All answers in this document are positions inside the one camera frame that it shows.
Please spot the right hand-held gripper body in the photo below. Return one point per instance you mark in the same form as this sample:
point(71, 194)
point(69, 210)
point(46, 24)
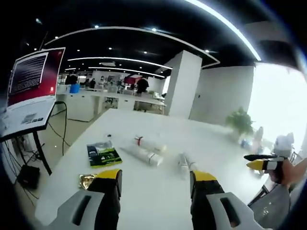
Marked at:
point(284, 146)

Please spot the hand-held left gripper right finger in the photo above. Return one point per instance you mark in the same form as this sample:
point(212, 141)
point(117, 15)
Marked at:
point(204, 191)

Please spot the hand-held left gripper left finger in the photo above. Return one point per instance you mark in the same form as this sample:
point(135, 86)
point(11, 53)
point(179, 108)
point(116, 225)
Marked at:
point(105, 191)

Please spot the gold skincare sachet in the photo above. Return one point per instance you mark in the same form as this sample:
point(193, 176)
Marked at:
point(86, 180)

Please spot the green black skincare packet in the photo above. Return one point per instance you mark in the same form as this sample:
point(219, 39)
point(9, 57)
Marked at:
point(104, 155)

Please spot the small clear skincare bottle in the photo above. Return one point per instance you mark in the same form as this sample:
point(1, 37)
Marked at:
point(108, 140)

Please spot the person's right hand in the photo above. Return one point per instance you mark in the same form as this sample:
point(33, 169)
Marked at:
point(290, 171)

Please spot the green potted plant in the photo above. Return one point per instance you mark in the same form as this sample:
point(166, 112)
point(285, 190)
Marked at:
point(241, 123)

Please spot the black box on floor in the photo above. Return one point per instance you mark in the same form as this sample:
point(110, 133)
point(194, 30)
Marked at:
point(29, 176)

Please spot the long white counter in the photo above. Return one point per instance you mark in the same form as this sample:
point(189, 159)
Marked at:
point(96, 100)

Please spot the blue box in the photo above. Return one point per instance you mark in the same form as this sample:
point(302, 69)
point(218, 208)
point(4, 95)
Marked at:
point(74, 88)

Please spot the open laptop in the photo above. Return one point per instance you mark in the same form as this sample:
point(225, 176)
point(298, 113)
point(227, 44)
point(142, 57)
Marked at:
point(33, 91)

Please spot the black chair frame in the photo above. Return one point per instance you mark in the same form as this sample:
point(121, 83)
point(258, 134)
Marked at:
point(260, 191)

